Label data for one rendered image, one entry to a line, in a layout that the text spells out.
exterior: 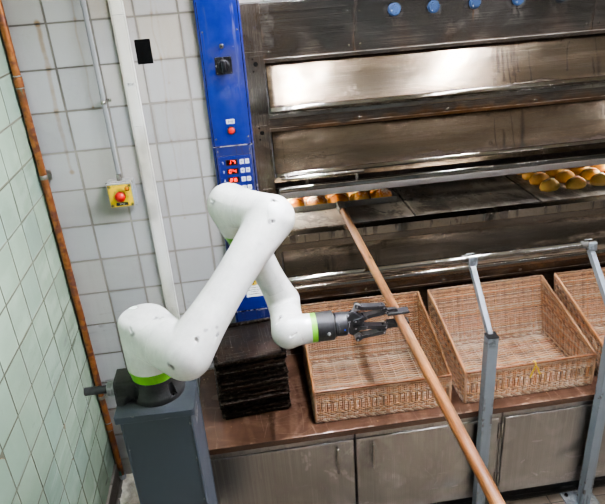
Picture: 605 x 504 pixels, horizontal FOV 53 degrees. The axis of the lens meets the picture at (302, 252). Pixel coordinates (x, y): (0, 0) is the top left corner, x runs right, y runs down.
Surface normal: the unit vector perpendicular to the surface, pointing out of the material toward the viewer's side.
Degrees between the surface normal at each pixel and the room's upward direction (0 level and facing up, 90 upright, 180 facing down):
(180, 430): 90
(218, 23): 90
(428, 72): 70
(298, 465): 90
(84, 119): 90
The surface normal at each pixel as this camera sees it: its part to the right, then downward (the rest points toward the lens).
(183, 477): 0.11, 0.42
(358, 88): 0.10, 0.08
